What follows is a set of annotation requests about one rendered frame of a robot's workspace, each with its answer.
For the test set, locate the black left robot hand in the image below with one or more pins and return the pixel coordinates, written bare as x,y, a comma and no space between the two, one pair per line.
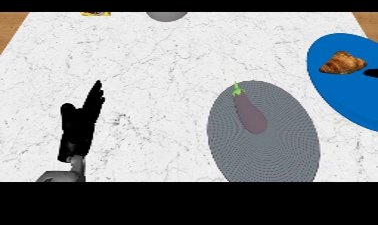
79,125

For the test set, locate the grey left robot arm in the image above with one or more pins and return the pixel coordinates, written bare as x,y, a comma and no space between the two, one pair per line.
74,172

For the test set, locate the brown croissant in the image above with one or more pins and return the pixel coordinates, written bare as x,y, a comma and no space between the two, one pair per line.
341,63

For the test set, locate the grey round object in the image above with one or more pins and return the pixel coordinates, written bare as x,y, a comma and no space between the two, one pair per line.
167,16

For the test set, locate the grey textured round plate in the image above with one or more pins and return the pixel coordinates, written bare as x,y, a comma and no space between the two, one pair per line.
266,149

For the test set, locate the yellow flat object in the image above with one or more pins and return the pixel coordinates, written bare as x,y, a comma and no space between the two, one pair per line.
95,13

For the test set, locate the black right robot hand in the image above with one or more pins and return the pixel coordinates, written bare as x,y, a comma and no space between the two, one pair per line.
372,73

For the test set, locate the purple eggplant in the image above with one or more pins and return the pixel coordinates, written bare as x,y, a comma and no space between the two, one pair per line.
250,114

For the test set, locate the blue oval placemat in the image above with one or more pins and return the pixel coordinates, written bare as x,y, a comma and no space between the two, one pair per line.
344,95

